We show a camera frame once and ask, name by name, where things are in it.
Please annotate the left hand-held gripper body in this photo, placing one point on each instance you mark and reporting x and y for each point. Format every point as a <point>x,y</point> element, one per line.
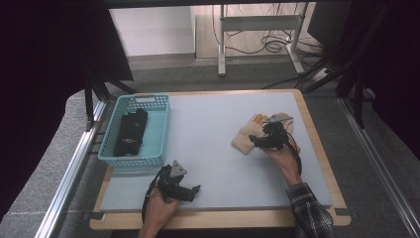
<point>171,183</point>

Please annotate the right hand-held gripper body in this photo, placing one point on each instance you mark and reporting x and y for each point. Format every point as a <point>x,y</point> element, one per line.
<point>275,134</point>

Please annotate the light blue plastic basket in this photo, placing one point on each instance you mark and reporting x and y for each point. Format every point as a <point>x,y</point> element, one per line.
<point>158,132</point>

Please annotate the person's right hand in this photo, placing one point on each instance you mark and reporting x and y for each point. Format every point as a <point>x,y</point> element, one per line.
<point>284,162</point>

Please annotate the person's left hand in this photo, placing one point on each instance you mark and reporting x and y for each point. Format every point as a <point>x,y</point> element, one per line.
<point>160,211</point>

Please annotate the wooden table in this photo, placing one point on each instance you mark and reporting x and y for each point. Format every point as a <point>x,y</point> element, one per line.
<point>198,222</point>

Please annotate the white foam mat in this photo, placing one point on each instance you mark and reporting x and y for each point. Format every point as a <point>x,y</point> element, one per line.
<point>211,142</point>

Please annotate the white power strip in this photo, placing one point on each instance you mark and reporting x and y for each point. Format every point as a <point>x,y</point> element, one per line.
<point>320,74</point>

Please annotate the black tripod stand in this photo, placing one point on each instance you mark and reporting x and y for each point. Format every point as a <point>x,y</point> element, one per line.
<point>95,89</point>
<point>350,76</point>

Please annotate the black curtain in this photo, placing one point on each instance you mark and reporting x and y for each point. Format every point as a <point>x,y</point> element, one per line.
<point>39,82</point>
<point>393,66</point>

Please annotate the aluminium rail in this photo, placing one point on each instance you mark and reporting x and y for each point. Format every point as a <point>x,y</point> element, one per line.
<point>383,172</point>
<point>69,172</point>

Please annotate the white metal desk frame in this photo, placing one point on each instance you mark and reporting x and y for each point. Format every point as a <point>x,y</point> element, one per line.
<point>257,23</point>

